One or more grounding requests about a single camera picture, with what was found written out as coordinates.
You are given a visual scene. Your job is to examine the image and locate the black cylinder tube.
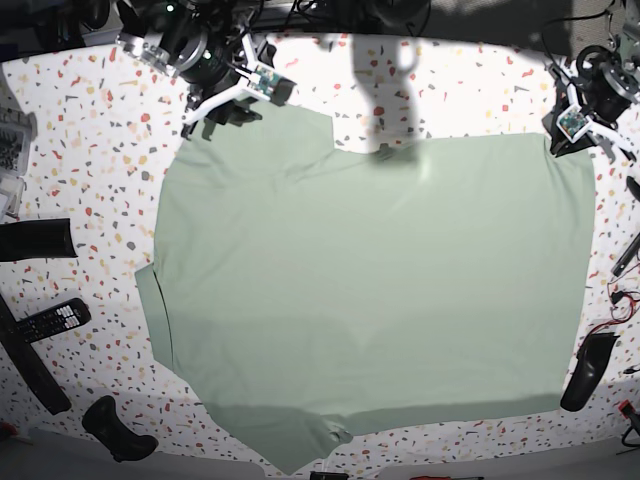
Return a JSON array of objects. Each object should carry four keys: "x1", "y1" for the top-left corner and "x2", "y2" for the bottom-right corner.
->
[{"x1": 0, "y1": 218, "x2": 77, "y2": 262}]

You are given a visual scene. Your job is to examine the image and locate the black curved handle piece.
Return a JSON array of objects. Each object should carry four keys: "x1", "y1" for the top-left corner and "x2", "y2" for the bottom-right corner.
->
[{"x1": 82, "y1": 395, "x2": 159, "y2": 462}]

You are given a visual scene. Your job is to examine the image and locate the green T-shirt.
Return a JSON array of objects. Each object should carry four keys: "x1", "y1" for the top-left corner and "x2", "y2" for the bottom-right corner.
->
[{"x1": 136, "y1": 104, "x2": 595, "y2": 474}]

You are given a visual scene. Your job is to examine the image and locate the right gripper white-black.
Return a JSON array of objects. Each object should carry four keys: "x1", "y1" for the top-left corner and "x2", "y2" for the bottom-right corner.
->
[{"x1": 181, "y1": 36, "x2": 296, "y2": 136}]

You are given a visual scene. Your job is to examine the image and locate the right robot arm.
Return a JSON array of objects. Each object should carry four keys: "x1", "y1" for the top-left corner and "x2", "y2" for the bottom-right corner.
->
[{"x1": 116, "y1": 1, "x2": 295, "y2": 138}]

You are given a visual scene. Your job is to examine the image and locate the long black bar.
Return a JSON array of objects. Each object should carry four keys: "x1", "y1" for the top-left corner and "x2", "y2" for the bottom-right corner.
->
[{"x1": 1, "y1": 299, "x2": 71, "y2": 415}]

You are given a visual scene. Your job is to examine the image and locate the black pen tool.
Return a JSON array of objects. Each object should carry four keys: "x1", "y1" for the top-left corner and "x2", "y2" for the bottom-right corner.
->
[{"x1": 611, "y1": 234, "x2": 640, "y2": 278}]

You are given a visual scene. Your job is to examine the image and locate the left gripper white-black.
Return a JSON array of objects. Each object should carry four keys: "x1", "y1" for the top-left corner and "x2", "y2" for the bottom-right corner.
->
[{"x1": 547, "y1": 54, "x2": 638, "y2": 160}]

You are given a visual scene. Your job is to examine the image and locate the black remote control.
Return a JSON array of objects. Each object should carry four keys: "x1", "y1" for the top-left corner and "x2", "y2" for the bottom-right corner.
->
[{"x1": 17, "y1": 298, "x2": 91, "y2": 343}]

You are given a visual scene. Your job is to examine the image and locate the black curved shell part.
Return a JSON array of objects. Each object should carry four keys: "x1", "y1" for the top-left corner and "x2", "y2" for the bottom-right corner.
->
[{"x1": 560, "y1": 333, "x2": 618, "y2": 412}]

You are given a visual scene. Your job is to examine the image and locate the red and black wires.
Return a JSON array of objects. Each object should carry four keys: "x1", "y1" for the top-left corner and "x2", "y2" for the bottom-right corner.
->
[{"x1": 584, "y1": 279, "x2": 640, "y2": 346}]

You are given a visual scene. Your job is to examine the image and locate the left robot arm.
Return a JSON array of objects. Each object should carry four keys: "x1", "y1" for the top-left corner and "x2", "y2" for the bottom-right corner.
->
[{"x1": 545, "y1": 13, "x2": 639, "y2": 162}]

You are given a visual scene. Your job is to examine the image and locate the clear plastic parts box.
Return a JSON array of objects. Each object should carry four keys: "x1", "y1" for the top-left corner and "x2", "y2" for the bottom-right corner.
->
[{"x1": 0, "y1": 107, "x2": 39, "y2": 221}]

